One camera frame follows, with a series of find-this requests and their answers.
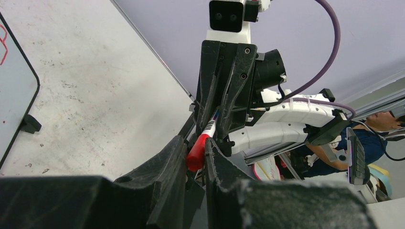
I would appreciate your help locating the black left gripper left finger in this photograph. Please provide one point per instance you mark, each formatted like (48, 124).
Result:
(149, 197)

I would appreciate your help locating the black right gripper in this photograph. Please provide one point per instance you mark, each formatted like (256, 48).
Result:
(225, 82)

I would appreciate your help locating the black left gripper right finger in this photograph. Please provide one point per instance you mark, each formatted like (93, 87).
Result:
(237, 201)

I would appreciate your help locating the red marker cap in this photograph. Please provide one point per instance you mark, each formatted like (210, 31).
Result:
(196, 157)

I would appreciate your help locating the red capped whiteboard marker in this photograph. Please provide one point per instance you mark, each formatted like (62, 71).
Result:
(210, 128)

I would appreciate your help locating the black framed small whiteboard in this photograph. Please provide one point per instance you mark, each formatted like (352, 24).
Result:
(19, 87)

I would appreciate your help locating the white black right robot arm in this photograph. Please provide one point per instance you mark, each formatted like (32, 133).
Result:
(277, 118)

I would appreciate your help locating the black device on stand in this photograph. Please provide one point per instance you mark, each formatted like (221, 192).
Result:
(353, 157)

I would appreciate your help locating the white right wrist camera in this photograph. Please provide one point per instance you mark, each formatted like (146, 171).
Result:
(230, 19)

